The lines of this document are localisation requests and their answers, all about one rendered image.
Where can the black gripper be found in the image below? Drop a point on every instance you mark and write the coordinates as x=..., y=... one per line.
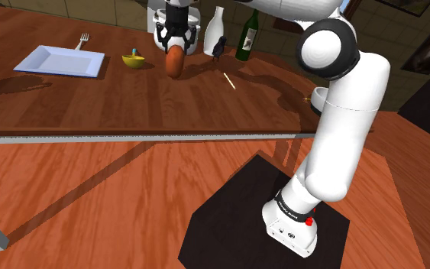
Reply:
x=176, y=16

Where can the white fork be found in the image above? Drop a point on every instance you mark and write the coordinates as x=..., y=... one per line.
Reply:
x=82, y=39

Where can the pale blue rectangular plate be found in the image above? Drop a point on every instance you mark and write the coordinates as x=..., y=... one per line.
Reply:
x=60, y=61

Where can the black robot stand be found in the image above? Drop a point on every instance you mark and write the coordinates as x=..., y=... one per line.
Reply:
x=229, y=227

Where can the white lidded pot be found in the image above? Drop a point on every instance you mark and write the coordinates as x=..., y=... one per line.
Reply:
x=155, y=20

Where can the wooden table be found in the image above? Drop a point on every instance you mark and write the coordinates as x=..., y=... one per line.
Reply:
x=106, y=106

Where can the black bird figure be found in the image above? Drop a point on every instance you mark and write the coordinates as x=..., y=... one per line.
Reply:
x=219, y=47

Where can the dark framed wall picture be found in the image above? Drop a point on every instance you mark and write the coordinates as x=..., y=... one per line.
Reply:
x=404, y=5
x=428, y=52

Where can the yellow bowl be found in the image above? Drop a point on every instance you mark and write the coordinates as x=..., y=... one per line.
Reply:
x=133, y=62

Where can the white bottle vase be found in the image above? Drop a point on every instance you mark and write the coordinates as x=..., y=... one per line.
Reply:
x=214, y=35

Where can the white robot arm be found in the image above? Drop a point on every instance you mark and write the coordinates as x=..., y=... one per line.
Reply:
x=345, y=123

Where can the orange-brown oblong sausage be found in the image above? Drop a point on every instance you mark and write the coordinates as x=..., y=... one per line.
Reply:
x=174, y=63

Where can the pale thin stick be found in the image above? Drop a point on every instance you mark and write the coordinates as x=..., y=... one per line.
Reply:
x=229, y=81

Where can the green wine bottle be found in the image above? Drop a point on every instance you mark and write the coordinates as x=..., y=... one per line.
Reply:
x=247, y=43

